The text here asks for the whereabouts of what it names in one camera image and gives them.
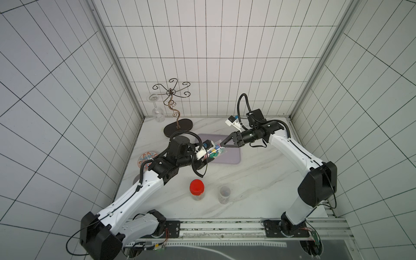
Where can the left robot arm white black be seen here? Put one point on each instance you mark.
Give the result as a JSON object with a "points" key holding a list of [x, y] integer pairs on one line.
{"points": [[104, 234]]}

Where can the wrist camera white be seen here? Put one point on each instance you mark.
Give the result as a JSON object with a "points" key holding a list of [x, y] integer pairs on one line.
{"points": [[202, 154], [234, 122]]}

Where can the patterned red blue bowl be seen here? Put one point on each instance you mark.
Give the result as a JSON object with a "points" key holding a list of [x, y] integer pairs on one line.
{"points": [[146, 156]]}

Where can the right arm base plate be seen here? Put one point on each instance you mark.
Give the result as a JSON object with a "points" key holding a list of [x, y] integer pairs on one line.
{"points": [[279, 229]]}

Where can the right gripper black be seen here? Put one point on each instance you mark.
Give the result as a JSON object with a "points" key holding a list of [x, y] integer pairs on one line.
{"points": [[240, 138]]}

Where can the clear jar with colourful candies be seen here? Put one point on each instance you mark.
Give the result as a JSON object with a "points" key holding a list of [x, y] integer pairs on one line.
{"points": [[215, 150]]}

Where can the hanging wine glass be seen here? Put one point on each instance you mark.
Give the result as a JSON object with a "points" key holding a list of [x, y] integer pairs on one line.
{"points": [[157, 111]]}

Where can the red lid candy jar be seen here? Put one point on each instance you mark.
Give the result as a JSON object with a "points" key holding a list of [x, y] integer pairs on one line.
{"points": [[197, 189]]}

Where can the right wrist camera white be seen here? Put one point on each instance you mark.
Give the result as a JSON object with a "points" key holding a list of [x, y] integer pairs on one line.
{"points": [[234, 122]]}

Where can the lilac plastic tray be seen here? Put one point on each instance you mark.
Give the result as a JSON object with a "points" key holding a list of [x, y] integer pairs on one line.
{"points": [[231, 156]]}

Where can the aluminium mounting rail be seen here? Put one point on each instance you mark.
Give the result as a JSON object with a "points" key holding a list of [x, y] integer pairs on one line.
{"points": [[248, 232]]}

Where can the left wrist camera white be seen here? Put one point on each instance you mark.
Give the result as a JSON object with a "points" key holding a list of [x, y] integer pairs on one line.
{"points": [[202, 154]]}

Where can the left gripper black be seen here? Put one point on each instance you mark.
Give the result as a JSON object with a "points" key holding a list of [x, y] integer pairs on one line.
{"points": [[200, 164]]}

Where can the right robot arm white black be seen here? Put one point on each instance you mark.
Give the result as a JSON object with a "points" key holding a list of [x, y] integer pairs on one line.
{"points": [[319, 177]]}

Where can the small clear empty jar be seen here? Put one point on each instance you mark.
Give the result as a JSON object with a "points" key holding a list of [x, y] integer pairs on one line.
{"points": [[224, 194]]}

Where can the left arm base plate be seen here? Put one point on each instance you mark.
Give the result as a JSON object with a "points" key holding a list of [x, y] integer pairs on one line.
{"points": [[170, 230]]}

